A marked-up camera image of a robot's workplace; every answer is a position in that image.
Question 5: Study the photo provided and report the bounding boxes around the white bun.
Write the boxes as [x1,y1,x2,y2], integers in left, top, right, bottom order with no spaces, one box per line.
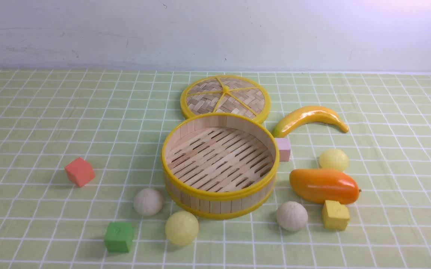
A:
[276,201,309,232]
[133,188,164,216]

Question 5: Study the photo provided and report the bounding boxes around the yellow bun front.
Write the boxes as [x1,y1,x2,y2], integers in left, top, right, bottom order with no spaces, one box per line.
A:
[165,211,199,246]

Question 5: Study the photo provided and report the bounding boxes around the yellow bun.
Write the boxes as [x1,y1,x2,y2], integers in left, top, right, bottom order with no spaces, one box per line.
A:
[165,211,199,246]
[318,148,349,172]

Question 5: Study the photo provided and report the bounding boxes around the bamboo steamer tray yellow rim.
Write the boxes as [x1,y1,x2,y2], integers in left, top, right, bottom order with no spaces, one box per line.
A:
[161,114,280,219]

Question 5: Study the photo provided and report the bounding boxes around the woven bamboo steamer lid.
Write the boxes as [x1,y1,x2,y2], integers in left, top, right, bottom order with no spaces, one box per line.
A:
[180,75,271,124]

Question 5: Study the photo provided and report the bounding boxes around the pink foam cube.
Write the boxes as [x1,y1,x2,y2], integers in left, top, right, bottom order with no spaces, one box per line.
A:
[274,137,292,162]

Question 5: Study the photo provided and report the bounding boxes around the yellow plastic banana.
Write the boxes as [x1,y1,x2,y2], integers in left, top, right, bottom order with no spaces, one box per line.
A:
[271,106,349,138]

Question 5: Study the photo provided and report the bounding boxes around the orange plastic mango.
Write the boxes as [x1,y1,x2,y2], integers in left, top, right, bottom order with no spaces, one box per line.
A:
[289,169,361,204]

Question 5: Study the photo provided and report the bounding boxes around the green foam cube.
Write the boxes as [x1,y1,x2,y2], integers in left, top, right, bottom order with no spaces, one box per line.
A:
[104,222,134,253]

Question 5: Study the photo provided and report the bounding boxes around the red foam cube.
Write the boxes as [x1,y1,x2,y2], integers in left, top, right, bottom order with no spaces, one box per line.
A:
[65,157,95,188]

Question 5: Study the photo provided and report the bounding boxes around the yellow foam cube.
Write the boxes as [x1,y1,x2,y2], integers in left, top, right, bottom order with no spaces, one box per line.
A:
[322,200,350,231]

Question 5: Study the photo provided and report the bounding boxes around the green checkered tablecloth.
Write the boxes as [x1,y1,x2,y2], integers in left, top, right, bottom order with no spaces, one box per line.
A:
[0,69,431,269]

